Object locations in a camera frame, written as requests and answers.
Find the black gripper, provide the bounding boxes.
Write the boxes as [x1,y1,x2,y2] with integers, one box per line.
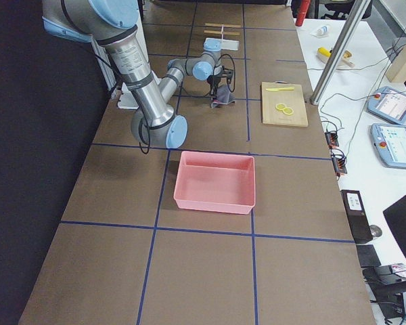
[206,75,223,99]

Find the grey cleaning cloth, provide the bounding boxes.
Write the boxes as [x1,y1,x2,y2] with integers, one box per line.
[210,85,236,108]

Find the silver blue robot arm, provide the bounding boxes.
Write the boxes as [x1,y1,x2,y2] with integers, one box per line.
[42,0,222,149]

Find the white rectangular tray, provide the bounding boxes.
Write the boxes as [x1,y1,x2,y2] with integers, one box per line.
[203,37,240,52]

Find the lemon slice upper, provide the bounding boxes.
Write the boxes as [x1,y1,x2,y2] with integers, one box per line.
[275,103,286,111]

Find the lemon slice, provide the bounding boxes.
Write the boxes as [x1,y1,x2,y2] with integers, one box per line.
[282,107,294,116]
[275,103,286,111]

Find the yellow plastic knife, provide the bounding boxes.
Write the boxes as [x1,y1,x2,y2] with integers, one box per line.
[265,86,295,92]

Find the lemon slice lower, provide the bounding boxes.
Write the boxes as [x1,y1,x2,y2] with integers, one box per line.
[282,107,294,116]

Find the bamboo cutting board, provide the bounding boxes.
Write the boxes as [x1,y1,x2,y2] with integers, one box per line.
[261,82,309,127]

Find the pink plastic bin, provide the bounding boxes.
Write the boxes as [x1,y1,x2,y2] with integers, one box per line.
[173,151,256,215]

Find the wooden dustpan with brush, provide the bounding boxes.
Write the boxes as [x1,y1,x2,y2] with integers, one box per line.
[317,50,355,68]

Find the yellow corn toy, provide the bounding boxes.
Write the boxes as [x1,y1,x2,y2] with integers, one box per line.
[317,47,331,58]

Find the white tube bottle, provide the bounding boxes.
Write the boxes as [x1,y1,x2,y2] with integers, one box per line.
[311,25,330,38]

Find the red fire extinguisher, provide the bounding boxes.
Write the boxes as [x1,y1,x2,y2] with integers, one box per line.
[295,0,311,27]

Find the orange connector board upper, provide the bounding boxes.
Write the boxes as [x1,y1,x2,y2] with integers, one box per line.
[325,131,339,148]

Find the orange connector board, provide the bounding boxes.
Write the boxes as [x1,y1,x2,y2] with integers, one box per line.
[325,131,339,148]
[331,153,347,177]

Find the orange connector board lower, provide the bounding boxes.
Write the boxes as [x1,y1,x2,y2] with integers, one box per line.
[331,153,347,177]

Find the far teach pendant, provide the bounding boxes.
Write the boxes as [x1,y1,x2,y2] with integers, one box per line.
[365,86,406,125]

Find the teach pendant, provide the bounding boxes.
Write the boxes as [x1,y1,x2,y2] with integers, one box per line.
[365,86,406,125]
[370,123,406,169]

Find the near teach pendant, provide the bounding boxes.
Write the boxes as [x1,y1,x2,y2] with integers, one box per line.
[370,123,406,169]

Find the black remote box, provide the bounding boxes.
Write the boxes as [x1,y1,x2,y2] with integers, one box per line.
[340,190,373,244]

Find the grey computer mouse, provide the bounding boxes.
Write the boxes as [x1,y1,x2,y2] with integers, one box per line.
[369,225,382,238]

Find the black notebook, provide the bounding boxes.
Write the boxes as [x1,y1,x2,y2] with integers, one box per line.
[356,244,381,268]

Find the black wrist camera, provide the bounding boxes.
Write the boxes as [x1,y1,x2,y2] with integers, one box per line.
[221,67,235,85]

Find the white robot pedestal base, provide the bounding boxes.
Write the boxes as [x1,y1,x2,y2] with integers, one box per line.
[118,16,149,110]

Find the aluminium frame post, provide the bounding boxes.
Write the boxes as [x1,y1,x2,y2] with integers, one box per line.
[310,0,370,105]

